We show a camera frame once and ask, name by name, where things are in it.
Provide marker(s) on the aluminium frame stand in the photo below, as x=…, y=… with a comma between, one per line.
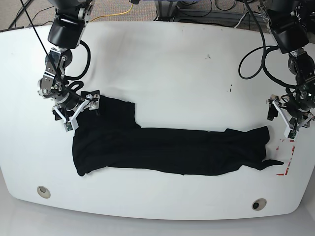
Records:
x=200, y=11

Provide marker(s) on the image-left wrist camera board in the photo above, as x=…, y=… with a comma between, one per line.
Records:
x=71, y=125

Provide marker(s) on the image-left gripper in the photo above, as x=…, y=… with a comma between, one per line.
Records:
x=71, y=107

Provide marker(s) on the right table grommet hole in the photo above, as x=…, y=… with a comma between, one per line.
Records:
x=259, y=204

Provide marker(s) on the left table grommet hole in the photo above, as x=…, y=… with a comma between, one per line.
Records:
x=43, y=192

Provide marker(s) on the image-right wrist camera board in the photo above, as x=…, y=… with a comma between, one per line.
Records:
x=291, y=133

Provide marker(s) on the red tape rectangle marking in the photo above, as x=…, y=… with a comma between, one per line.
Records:
x=284, y=153

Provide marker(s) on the table grommet hole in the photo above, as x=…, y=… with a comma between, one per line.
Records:
x=259, y=204
x=43, y=192

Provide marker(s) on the black t-shirt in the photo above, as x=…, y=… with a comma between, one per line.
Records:
x=115, y=140

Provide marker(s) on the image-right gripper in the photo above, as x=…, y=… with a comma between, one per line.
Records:
x=293, y=116

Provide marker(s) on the black cable image-left floor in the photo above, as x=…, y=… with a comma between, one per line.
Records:
x=12, y=16

